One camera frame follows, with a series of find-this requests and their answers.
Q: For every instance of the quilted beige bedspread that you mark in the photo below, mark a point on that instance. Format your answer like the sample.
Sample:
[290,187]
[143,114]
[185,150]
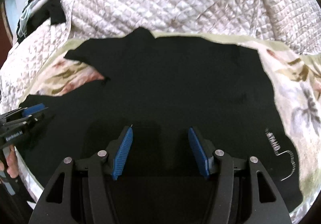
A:
[293,22]

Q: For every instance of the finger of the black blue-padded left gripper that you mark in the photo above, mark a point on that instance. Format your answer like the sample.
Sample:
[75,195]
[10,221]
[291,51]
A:
[80,190]

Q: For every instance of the person's left hand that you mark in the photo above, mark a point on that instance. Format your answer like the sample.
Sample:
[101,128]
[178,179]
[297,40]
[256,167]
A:
[12,163]

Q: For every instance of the dark clothes pile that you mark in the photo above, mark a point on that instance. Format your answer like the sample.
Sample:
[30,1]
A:
[36,13]

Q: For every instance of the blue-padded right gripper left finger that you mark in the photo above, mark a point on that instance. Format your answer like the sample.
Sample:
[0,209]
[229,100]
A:
[34,110]

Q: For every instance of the floral fleece blanket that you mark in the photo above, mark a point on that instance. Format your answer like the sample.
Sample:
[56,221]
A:
[298,103]

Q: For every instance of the black pants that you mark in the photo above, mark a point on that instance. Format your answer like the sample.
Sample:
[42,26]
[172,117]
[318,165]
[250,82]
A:
[142,194]

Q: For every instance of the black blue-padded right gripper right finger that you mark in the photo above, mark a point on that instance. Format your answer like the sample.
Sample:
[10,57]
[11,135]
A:
[243,190]

